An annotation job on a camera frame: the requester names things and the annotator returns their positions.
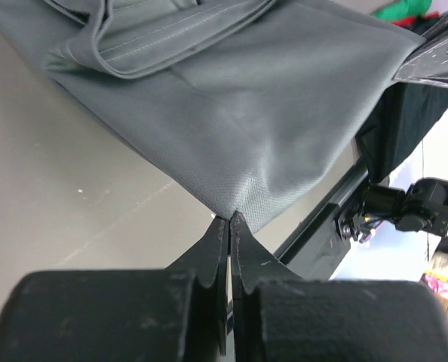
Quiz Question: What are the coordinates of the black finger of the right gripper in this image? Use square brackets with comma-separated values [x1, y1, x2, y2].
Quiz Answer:
[394, 35, 448, 89]

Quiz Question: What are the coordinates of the green folded t shirt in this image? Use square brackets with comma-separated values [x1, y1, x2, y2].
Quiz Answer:
[373, 0, 432, 22]

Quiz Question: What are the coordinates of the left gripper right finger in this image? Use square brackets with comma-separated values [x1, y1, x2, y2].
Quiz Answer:
[229, 213, 448, 361]

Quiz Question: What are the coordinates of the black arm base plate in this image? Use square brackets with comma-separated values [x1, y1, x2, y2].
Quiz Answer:
[274, 161, 368, 280]

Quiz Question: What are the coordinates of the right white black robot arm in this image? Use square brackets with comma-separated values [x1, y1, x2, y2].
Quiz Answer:
[356, 35, 448, 236]

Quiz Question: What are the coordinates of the red folded t shirt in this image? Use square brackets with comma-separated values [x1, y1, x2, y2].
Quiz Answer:
[390, 12, 440, 27]

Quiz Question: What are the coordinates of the grey t shirt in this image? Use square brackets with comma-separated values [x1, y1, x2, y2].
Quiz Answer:
[0, 1, 423, 231]

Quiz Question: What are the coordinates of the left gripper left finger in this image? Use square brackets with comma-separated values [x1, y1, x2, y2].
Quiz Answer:
[0, 217, 229, 361]

